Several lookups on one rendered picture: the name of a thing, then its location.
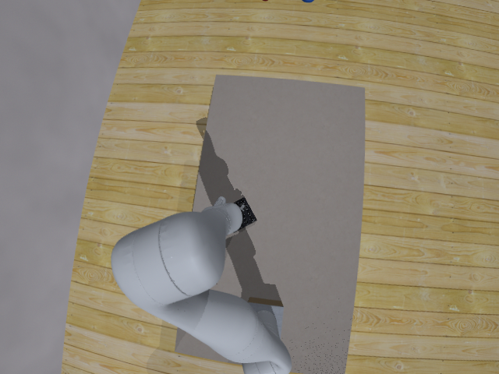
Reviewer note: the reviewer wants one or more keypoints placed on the black knob box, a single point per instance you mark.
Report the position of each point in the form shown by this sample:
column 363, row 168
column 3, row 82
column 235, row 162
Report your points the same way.
column 248, row 216

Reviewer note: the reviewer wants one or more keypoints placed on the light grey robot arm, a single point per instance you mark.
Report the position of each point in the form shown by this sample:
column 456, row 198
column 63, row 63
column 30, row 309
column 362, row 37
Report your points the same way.
column 183, row 255

